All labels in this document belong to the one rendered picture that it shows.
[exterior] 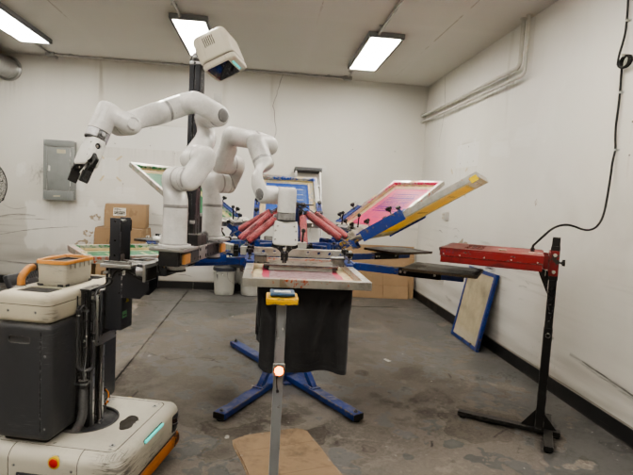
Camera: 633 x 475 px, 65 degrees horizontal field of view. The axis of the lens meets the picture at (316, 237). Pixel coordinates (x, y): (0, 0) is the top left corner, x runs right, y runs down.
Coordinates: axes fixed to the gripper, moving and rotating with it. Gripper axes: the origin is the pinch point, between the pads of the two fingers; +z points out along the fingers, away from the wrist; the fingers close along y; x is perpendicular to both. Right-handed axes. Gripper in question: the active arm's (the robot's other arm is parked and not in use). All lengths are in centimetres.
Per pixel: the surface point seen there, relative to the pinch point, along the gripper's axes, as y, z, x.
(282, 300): -0.3, 16.2, -6.5
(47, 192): -291, -12, 480
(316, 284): 15.6, 13.5, 17.1
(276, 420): 0, 68, -2
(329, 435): 34, 111, 71
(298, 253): 13, 9, 99
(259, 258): -10, 10, 74
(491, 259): 123, 5, 71
